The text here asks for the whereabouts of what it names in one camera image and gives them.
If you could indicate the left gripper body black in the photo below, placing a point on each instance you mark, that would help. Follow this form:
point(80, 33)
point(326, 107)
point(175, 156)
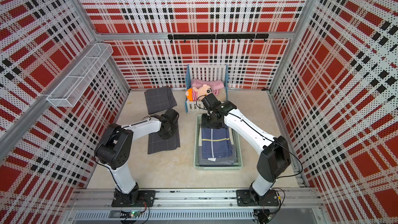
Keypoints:
point(167, 134)

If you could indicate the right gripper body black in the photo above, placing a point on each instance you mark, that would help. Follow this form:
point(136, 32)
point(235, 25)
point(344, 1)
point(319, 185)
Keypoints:
point(209, 121)

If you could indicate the mint green plastic basket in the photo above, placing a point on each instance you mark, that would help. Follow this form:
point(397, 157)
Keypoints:
point(234, 140)

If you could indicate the dark grey checked pillowcase back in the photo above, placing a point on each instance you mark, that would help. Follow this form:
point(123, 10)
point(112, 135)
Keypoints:
point(159, 99)

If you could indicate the dark grey checked pillowcase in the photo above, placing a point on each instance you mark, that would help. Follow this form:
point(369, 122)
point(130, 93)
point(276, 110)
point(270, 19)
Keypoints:
point(157, 144)
point(159, 99)

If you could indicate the navy blue striped pillowcase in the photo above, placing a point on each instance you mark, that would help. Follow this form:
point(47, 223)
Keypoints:
point(216, 143)

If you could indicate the dark grey checked pillowcase front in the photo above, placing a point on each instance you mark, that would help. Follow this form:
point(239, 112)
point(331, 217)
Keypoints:
point(157, 144)

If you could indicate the beige and grey pillowcase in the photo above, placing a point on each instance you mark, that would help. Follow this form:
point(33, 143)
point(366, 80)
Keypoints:
point(228, 161)

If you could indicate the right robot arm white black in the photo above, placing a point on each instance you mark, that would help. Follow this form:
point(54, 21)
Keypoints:
point(274, 155)

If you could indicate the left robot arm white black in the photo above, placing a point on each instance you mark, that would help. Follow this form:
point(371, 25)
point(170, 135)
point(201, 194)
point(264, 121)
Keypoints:
point(113, 152)

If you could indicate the pink plush doll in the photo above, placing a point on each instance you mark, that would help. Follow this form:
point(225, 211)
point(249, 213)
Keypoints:
point(200, 87)

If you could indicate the white blue toy crib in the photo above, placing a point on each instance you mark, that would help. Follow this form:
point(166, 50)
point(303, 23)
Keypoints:
point(216, 76)

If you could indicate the green circuit board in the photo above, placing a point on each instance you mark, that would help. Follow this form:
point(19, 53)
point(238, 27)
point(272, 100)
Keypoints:
point(130, 214)

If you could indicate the black hook rail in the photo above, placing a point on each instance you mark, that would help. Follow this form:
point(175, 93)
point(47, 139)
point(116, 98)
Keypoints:
point(186, 37)

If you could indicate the white wire mesh shelf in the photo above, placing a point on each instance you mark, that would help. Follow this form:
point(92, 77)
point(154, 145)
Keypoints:
point(73, 86)

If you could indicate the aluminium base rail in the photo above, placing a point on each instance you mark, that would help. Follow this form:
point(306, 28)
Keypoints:
point(200, 205)

